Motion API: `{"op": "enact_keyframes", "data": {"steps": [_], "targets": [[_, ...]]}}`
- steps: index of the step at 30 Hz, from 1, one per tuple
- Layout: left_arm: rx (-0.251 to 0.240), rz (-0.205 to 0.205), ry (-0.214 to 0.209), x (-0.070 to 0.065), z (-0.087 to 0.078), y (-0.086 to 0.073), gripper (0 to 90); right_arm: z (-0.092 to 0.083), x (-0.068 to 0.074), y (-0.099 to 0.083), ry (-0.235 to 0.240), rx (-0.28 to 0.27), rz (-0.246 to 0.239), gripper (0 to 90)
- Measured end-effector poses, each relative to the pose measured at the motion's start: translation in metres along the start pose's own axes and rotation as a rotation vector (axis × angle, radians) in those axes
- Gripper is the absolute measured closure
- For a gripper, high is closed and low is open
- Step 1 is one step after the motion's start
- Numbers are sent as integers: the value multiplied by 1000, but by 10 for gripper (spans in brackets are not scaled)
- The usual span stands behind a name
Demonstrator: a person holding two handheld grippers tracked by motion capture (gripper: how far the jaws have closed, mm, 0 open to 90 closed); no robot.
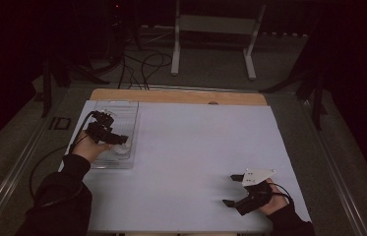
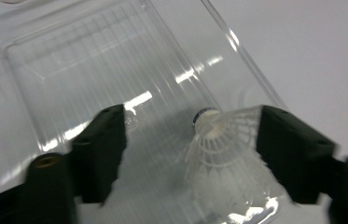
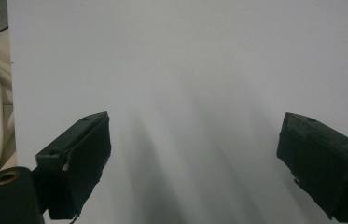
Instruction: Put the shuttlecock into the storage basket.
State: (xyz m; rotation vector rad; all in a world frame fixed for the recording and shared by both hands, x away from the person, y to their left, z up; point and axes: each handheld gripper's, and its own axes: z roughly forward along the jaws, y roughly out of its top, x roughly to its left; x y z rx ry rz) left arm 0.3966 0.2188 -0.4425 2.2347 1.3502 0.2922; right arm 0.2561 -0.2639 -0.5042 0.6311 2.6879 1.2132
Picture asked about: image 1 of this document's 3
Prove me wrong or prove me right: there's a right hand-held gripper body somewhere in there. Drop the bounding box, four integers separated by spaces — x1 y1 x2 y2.
234 168 277 216

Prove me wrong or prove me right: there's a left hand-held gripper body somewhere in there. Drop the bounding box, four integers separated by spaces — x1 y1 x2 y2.
85 120 117 146

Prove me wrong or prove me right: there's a white feather shuttlecock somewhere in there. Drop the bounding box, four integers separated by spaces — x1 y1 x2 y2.
111 142 132 157

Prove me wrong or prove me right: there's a clear plastic container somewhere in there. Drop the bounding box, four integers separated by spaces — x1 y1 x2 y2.
84 99 140 170

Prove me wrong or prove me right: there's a person's left hand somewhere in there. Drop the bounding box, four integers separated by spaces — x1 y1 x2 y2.
72 131 113 164

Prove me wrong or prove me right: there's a person's right hand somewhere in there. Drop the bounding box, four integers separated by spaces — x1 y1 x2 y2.
259 178 291 216

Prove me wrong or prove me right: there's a white table cover sheet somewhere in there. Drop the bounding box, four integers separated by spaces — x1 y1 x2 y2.
57 99 313 234

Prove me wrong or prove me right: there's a black metal stand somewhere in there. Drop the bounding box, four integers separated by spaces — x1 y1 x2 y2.
259 19 330 132
41 55 110 119

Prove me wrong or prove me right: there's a white metal stand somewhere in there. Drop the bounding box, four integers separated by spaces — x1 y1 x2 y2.
170 0 268 82

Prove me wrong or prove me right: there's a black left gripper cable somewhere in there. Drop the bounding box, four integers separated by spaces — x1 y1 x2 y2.
29 111 95 203

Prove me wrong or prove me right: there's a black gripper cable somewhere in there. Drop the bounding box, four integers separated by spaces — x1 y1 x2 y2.
29 111 95 203
269 182 295 206

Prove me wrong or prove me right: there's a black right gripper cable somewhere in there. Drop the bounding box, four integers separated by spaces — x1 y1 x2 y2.
269 182 295 206

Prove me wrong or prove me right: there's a black rectangular floor frame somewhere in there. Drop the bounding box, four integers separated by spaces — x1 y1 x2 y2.
48 116 72 131

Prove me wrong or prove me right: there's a black floor cable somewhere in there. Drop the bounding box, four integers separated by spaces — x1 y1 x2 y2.
140 52 174 91
116 53 140 90

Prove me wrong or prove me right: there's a grey metal floor rail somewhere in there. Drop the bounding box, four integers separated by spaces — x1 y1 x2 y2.
302 97 367 236
0 94 61 236

